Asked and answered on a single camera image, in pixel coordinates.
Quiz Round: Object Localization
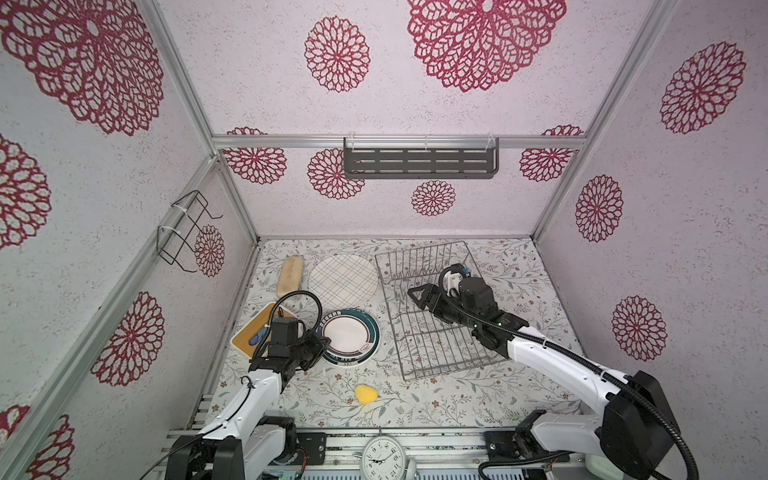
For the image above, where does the white analog clock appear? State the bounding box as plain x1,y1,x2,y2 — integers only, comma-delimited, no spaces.
360,435,408,480

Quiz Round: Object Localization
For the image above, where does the metal wire dish rack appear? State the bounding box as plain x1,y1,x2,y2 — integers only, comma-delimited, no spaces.
374,240,511,382

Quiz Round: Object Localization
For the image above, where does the black wire wall basket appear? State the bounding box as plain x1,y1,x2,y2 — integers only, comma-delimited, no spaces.
155,190,226,278

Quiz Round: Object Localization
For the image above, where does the yellow sponge piece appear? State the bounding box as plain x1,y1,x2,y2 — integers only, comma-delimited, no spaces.
355,385,379,405

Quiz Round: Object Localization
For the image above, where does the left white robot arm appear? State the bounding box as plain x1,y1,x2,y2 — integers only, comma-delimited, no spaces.
164,290,330,479

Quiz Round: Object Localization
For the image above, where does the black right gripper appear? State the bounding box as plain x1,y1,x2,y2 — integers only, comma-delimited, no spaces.
409,284,480,334

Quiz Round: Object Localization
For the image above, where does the yellow wooden tray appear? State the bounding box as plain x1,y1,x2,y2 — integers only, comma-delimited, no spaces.
230,302,275,359

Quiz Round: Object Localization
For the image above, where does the tan oblong sponge block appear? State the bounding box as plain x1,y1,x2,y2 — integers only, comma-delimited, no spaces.
276,256,304,297

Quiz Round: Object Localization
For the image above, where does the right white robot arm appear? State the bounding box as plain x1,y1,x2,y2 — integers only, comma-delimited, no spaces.
408,264,700,479

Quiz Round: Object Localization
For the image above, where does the dark metal wall shelf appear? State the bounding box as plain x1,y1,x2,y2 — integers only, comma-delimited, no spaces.
342,138,499,180

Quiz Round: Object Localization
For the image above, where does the metal base rail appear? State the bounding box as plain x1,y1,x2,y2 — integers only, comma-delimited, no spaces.
155,427,601,480

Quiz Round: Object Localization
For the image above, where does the white blue grid plate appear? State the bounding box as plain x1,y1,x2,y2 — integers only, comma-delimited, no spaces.
307,255,378,310

